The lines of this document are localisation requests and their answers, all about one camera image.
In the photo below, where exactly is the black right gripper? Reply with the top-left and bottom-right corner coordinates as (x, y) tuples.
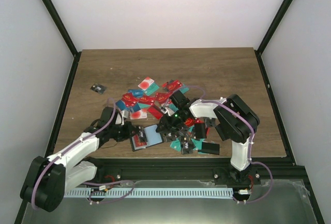
(156, 109), (186, 135)

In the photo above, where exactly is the black VIP card handled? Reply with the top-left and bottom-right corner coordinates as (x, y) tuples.
(137, 126), (147, 143)

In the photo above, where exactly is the black leather card holder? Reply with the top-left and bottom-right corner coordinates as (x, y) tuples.
(129, 124), (164, 152)

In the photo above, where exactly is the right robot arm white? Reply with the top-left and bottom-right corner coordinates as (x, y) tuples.
(156, 91), (260, 184)

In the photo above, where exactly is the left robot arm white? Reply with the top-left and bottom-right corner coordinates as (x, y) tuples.
(20, 107), (145, 212)

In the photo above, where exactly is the black card blank back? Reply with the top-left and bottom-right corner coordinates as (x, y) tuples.
(194, 122), (207, 139)

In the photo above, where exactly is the blue card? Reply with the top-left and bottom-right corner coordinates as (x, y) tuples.
(128, 89), (144, 98)

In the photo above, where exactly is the teal card top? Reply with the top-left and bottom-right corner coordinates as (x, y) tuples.
(144, 82), (159, 96)

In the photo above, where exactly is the teal card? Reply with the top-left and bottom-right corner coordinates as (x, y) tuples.
(177, 85), (190, 94)
(144, 82), (159, 96)

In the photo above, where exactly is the teal card right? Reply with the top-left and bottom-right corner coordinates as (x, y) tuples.
(177, 85), (190, 94)

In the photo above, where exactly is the white card red circle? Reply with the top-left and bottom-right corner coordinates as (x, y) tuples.
(138, 77), (155, 91)

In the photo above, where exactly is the black box on cards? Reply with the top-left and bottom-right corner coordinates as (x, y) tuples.
(198, 142), (220, 155)

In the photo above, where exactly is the black VIP card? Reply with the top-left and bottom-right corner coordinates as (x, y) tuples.
(90, 83), (107, 94)

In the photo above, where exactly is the black front rail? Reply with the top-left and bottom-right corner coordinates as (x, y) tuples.
(87, 157), (308, 187)

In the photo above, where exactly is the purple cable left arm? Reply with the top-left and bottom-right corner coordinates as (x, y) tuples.
(31, 97), (135, 211)

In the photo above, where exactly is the light blue slotted cable duct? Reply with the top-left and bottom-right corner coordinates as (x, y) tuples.
(64, 188), (233, 199)

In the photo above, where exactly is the black frame post left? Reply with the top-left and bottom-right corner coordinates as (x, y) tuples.
(42, 0), (78, 57)

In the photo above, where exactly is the black frame post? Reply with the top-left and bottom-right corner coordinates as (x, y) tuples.
(254, 0), (308, 54)
(42, 0), (78, 57)

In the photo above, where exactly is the black frame post right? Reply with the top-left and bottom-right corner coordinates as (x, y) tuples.
(254, 0), (308, 54)

